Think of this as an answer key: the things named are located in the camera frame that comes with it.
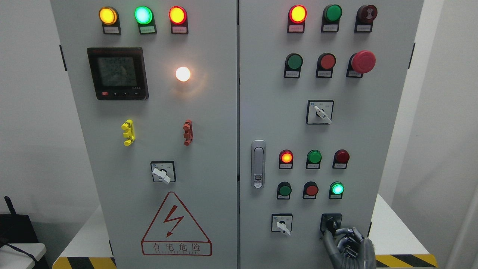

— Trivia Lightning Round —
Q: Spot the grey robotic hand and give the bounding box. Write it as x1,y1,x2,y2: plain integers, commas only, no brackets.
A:
323,228,377,269

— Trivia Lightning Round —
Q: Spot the black rotary knob switch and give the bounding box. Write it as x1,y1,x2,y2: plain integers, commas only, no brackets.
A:
320,213,342,236

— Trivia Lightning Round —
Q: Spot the white platform with hazard stripes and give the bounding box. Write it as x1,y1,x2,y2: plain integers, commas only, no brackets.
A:
53,196,438,269

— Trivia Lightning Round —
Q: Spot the green push button lower right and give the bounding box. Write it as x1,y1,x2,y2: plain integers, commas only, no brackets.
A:
328,182,345,200

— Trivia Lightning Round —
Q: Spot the green push button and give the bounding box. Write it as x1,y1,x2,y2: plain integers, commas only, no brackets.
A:
328,182,345,200
283,53,303,78
276,182,292,200

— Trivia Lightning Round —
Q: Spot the red push button lower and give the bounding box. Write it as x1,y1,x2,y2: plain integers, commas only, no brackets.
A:
302,182,319,200

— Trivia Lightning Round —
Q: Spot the red push button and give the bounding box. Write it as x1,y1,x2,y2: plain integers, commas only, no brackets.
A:
302,182,319,200
316,53,336,78

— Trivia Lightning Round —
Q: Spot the green push button lower left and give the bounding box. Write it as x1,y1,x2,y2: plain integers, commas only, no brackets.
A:
276,182,292,200

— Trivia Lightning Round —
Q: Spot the red indicator middle right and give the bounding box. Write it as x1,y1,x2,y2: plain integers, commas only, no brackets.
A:
332,149,350,169

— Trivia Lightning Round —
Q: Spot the green indicator middle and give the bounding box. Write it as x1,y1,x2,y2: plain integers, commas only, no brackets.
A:
305,149,322,170

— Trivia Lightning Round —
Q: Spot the red indicator middle left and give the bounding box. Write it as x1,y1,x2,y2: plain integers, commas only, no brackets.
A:
279,149,294,170

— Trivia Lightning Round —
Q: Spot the grey right cabinet door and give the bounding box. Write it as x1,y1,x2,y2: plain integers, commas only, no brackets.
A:
239,0,423,269

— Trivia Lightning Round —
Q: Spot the grey cabinet door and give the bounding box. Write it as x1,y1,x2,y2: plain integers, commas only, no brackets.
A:
239,0,423,269
51,0,238,269

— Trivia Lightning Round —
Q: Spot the red high voltage warning sticker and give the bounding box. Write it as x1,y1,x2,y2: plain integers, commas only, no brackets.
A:
141,191,212,256

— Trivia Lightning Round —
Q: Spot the red emergency stop button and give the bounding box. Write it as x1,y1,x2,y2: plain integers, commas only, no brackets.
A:
346,50,376,78

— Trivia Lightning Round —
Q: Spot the red push button upper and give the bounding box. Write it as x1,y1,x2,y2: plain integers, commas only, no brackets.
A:
316,53,336,78

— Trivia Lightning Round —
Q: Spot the green push button upper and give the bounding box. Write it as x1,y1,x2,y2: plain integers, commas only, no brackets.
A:
283,53,303,78

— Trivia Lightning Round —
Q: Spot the red terminal connector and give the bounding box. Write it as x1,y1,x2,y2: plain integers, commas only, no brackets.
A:
183,119,193,146

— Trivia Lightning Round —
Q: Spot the dark red buzzer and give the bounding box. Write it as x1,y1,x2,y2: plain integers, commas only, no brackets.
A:
354,4,378,33

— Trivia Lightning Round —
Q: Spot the green indicator top right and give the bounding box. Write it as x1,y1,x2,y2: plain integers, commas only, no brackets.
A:
321,4,342,33

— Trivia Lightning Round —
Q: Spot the red lit indicator top right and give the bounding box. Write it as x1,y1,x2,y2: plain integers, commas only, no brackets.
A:
287,4,307,33

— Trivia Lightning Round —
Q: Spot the white lit indicator lamp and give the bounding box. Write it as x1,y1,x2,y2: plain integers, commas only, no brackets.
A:
175,66,191,82

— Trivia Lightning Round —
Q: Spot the yellow terminal connector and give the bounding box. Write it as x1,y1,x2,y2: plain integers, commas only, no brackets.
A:
121,119,136,146

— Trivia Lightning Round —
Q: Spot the grey left cabinet door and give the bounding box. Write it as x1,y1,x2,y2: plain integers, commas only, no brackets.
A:
51,0,238,269

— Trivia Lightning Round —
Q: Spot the black digital power meter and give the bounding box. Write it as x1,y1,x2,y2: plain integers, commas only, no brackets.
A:
87,47,149,99

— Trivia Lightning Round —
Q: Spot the red lit indicator light left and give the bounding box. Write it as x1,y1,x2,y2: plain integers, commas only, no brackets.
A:
168,6,189,34

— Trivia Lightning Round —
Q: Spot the green lit indicator light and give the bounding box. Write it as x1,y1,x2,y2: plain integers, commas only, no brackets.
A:
134,6,157,34

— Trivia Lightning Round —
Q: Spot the yellow indicator light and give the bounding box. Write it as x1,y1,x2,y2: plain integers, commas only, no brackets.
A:
99,6,121,35

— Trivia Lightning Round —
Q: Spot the black device with antenna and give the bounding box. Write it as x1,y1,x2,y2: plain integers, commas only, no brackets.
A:
0,196,50,269

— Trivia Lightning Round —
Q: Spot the white side table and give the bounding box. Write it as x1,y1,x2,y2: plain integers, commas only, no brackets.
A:
0,243,46,269

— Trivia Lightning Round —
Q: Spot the white selector switch lower right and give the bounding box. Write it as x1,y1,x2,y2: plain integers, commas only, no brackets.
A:
270,213,293,236

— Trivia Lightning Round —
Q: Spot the white selector switch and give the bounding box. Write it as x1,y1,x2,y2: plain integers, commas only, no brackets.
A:
306,99,333,125
270,213,293,236

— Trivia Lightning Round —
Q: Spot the silver door lock handle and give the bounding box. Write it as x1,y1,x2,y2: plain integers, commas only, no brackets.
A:
251,140,266,189

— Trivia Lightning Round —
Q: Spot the white selector switch upper right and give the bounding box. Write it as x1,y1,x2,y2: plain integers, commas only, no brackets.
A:
306,99,333,125

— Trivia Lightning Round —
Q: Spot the white selector switch left door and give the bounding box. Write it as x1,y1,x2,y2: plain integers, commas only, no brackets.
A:
150,161,176,184

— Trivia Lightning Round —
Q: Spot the black cable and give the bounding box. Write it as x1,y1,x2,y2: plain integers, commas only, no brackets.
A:
0,243,38,264

